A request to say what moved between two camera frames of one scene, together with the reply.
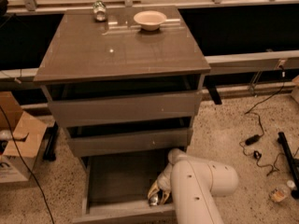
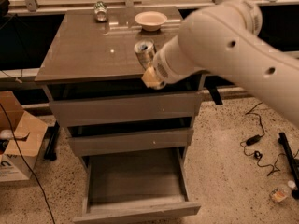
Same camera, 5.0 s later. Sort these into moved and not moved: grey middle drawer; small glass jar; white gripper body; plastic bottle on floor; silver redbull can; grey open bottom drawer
Moved: silver redbull can; white gripper body
Not moved: grey open bottom drawer; plastic bottle on floor; grey middle drawer; small glass jar
